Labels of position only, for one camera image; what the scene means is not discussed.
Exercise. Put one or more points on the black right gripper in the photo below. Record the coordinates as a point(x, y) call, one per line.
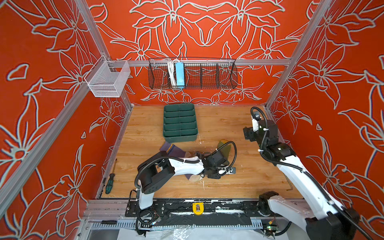
point(249, 133)

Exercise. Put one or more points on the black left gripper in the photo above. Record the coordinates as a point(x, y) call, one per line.
point(214, 175)

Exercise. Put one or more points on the green striped sock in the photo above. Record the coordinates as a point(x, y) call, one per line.
point(226, 150)

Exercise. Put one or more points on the purple sock beige toe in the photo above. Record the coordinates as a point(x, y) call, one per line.
point(174, 151)

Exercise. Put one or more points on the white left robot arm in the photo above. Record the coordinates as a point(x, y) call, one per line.
point(160, 168)

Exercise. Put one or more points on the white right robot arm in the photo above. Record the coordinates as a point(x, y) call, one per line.
point(326, 218)

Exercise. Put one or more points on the metal hex key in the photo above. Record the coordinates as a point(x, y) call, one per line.
point(290, 183)

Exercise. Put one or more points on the green plastic divider tray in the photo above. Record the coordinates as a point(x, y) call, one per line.
point(180, 123)

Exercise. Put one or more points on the light blue box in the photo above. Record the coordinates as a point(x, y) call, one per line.
point(180, 74)

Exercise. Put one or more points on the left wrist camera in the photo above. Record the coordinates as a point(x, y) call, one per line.
point(229, 171)

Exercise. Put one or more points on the black wire wall basket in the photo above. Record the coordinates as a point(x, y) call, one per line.
point(200, 73)

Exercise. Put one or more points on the green handled screwdriver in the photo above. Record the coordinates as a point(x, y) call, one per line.
point(110, 183)

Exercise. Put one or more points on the clear plastic wall bin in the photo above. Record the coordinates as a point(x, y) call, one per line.
point(103, 82)

